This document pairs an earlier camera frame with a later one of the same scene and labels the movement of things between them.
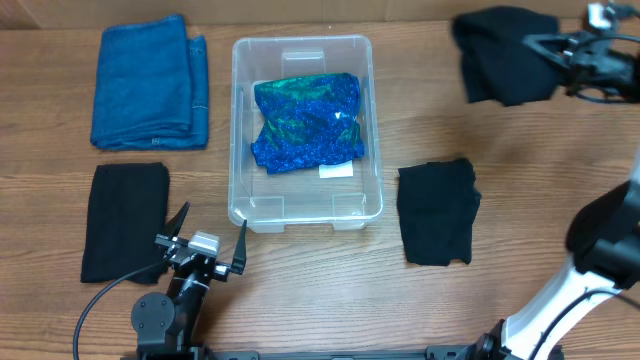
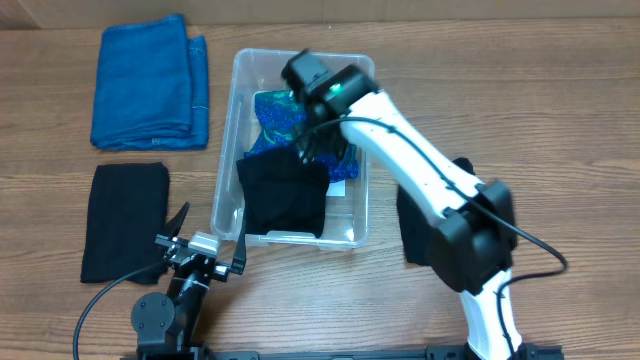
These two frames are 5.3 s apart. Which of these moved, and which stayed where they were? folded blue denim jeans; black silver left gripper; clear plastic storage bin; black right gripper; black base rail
Moved: clear plastic storage bin; black right gripper
Stayed: folded blue denim jeans; black silver left gripper; black base rail
